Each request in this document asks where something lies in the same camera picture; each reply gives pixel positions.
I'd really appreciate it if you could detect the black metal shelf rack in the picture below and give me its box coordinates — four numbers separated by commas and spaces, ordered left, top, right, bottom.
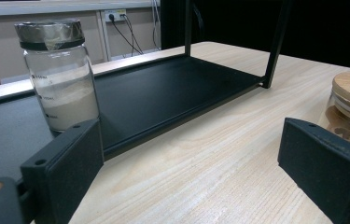
0, 0, 292, 185

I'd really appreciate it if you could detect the glass jar with metal lid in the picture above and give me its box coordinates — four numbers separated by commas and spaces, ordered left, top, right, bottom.
13, 18, 101, 133

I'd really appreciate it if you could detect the black power cable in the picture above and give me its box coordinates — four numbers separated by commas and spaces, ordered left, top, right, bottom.
108, 13, 144, 56
119, 13, 145, 54

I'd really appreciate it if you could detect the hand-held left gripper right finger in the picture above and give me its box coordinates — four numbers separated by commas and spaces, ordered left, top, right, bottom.
277, 117, 350, 224

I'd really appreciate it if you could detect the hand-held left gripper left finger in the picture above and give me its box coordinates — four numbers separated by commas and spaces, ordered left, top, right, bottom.
20, 119, 105, 224

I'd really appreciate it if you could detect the white wall socket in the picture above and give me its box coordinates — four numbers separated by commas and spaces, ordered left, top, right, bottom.
105, 8, 128, 23

